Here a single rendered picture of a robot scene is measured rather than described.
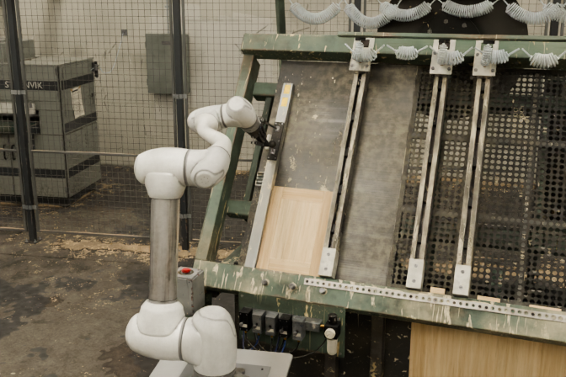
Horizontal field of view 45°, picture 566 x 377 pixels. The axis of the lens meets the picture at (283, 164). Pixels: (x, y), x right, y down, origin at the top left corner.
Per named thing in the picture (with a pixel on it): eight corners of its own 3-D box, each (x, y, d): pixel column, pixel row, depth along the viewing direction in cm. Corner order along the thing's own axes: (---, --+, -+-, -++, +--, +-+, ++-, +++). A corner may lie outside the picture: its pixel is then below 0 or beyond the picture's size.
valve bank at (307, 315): (226, 353, 302) (226, 304, 296) (239, 338, 315) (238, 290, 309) (335, 374, 286) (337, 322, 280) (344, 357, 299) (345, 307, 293)
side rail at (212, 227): (203, 264, 330) (194, 258, 320) (250, 64, 365) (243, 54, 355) (214, 266, 328) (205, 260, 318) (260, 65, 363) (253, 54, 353)
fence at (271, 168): (247, 268, 316) (243, 266, 313) (285, 86, 346) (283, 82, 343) (257, 269, 315) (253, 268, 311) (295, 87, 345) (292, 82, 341)
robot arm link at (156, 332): (179, 369, 238) (119, 363, 241) (192, 353, 254) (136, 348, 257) (186, 149, 233) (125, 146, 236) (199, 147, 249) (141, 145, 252)
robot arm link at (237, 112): (257, 105, 297) (229, 111, 300) (246, 89, 283) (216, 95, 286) (258, 127, 292) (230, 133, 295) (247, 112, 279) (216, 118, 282)
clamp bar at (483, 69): (448, 295, 286) (445, 284, 265) (477, 50, 324) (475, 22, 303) (472, 300, 283) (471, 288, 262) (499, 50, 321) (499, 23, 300)
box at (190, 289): (168, 313, 300) (167, 275, 296) (181, 302, 311) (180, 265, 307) (193, 317, 296) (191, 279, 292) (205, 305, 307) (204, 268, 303)
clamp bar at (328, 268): (317, 277, 305) (304, 265, 284) (358, 46, 343) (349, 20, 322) (339, 280, 302) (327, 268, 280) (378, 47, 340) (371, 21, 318)
